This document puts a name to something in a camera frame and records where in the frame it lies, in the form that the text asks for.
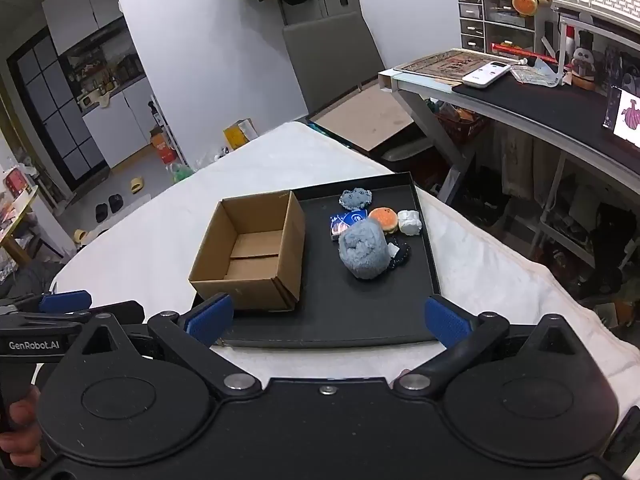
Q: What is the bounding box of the white desk riser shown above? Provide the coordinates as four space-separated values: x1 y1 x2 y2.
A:
550 4 640 91

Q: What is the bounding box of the white cabinet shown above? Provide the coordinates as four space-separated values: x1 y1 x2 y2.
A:
42 0 166 168

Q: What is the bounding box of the panda figure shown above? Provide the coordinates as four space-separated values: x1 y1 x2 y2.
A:
570 30 598 92

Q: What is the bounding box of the blue tissue packet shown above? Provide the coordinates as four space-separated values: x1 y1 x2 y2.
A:
329 211 371 240

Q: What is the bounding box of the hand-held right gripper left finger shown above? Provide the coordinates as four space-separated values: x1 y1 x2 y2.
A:
80 294 262 397

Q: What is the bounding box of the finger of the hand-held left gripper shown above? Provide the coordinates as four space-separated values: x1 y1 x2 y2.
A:
82 301 146 327
0 290 93 317

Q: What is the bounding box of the white soft ball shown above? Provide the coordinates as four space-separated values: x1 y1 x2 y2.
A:
397 209 423 237

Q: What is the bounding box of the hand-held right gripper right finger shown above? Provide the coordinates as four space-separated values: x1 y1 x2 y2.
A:
392 295 583 401

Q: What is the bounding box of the grey stool seat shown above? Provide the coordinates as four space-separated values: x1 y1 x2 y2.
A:
380 137 436 163

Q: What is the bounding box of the beige hanging cloth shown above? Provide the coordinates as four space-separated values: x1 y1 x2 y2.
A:
492 125 561 196

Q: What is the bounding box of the orange burger plush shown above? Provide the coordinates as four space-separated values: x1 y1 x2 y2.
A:
368 206 399 235

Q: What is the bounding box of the small wooden table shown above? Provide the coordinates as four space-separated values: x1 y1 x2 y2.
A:
0 160 51 266

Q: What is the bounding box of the black beaded scrunchie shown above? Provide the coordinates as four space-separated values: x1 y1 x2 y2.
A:
382 239 412 268

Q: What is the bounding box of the long red box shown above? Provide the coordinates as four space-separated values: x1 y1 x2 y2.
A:
492 41 558 62

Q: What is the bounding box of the white remote control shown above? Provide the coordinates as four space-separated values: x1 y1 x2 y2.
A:
461 61 512 88

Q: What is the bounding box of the tablet screen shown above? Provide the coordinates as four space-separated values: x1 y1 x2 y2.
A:
602 85 640 148

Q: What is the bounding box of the black desk mat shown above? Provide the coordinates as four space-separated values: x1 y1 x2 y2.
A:
452 80 640 148

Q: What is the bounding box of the red basket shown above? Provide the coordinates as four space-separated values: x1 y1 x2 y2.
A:
432 102 488 146

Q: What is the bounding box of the grey drawer organizer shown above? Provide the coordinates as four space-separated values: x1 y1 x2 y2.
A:
456 0 563 56

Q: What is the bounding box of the large blue-grey fluffy plush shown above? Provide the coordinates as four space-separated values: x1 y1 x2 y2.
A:
338 221 390 281

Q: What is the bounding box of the black tray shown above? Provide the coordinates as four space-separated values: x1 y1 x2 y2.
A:
192 172 442 350

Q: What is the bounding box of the grey metal desk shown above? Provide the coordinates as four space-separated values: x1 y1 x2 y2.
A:
377 49 640 311

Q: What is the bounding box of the person's left hand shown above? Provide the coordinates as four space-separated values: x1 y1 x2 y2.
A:
0 389 42 467

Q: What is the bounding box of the brown board in black frame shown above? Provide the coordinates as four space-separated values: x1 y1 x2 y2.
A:
306 85 416 153

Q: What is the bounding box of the black framed glass door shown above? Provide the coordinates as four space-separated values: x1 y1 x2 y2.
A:
7 25 108 183

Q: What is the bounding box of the brown patterned board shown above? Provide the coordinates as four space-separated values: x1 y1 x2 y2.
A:
400 49 493 86

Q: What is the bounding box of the small blue-grey fluffy plush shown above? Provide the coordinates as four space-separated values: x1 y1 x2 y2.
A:
339 188 374 211

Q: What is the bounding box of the brown cardboard box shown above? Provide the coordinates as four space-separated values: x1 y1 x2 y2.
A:
188 190 307 312

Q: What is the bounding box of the clear plastic bag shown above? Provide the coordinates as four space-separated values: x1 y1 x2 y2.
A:
510 62 566 88

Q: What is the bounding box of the yellow box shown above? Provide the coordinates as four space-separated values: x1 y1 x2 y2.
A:
223 118 258 151

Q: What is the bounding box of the orange box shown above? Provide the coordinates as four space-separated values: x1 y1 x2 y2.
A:
150 132 176 165

